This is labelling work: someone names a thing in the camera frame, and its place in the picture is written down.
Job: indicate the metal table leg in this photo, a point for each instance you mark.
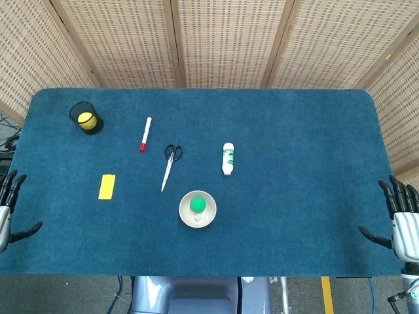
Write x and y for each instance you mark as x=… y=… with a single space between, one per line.
x=283 y=294

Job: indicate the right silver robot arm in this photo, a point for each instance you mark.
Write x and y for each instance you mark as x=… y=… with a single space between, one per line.
x=413 y=288

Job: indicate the white marker with red cap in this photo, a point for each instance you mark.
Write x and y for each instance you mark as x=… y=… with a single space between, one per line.
x=146 y=132

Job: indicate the white bottle with green label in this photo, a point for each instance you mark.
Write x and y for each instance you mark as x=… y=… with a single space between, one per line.
x=228 y=160

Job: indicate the woven folding screen panel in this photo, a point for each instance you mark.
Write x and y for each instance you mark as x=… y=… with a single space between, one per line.
x=29 y=49
x=402 y=108
x=121 y=42
x=229 y=42
x=337 y=42

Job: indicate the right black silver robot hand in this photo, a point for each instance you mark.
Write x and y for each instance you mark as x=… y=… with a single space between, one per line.
x=406 y=232

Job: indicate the yellow floor tape line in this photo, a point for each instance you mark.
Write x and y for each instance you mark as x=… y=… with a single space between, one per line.
x=327 y=294

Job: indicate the white die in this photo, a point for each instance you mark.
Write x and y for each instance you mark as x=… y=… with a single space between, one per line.
x=197 y=217

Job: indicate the green ball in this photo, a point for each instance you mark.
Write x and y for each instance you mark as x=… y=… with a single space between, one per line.
x=198 y=204

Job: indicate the black mesh pen cup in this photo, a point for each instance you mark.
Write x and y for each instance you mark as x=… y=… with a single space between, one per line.
x=97 y=128

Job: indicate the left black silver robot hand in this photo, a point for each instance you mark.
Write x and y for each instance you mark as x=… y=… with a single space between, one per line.
x=4 y=219

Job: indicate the blue felt table cover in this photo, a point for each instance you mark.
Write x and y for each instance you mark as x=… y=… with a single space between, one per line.
x=294 y=196

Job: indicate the grey blue robot torso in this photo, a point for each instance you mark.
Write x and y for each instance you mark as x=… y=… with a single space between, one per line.
x=196 y=294

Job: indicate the beige bowl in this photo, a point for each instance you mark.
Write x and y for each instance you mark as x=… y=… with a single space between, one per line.
x=186 y=216

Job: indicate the yellow ball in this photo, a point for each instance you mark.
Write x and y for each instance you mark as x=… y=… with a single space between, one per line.
x=86 y=120

